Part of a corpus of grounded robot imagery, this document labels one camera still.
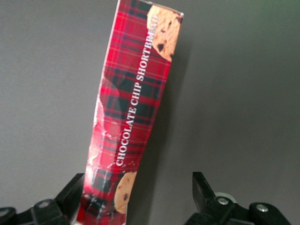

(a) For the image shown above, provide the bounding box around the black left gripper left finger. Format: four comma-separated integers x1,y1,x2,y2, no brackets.
0,173,84,225

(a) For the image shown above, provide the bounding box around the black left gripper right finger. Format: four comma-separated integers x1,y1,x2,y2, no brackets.
184,172,292,225

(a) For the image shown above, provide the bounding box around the red tartan cookie box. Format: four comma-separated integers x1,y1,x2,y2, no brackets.
76,0,184,225

